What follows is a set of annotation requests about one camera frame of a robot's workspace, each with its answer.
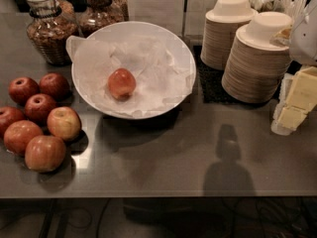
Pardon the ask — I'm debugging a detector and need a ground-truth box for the dark red apple middle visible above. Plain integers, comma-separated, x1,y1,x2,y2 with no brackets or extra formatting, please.
24,93,57,125

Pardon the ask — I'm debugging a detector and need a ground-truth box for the left stack of paper bowls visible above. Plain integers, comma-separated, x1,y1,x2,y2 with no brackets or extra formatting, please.
200,0,257,70

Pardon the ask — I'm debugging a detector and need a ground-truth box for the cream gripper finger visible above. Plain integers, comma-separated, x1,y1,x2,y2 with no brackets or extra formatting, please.
270,65,317,136
269,28,291,47

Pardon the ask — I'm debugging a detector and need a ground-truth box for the dark red apple back left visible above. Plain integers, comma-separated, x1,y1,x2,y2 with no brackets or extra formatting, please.
8,76,40,106

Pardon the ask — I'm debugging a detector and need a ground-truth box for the white box behind bowl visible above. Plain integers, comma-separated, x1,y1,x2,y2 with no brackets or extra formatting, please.
128,0,217,36

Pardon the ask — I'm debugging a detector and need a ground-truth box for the white bowl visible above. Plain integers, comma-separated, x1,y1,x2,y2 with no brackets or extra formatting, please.
70,20,197,120

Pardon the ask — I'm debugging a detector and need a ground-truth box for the yellow red apple right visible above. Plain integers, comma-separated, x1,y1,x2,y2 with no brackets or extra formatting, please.
47,106,81,142

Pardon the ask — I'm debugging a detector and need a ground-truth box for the stack of paper bowls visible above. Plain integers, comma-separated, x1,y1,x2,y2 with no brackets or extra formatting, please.
221,12,292,104
200,0,257,70

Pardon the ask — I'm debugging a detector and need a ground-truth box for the white paper liner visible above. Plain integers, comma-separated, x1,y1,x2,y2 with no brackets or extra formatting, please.
65,35,196,119

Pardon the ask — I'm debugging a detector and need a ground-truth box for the glass jar of granola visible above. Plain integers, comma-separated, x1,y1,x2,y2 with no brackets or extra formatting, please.
26,0,79,66
78,0,124,37

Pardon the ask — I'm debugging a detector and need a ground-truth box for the dark red apple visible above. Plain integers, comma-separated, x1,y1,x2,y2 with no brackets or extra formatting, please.
24,93,57,125
8,76,40,106
39,72,70,101

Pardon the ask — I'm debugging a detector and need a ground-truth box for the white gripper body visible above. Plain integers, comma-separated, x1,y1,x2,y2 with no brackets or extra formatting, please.
289,0,317,65

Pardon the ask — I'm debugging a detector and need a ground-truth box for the dark red apple back right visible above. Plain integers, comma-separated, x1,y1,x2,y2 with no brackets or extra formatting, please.
39,72,70,101

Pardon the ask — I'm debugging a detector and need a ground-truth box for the black rubber mat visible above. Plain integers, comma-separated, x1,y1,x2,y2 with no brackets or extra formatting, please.
192,45,281,105

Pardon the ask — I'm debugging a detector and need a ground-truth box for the right stack of paper bowls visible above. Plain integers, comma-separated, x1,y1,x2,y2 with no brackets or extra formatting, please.
221,12,292,104

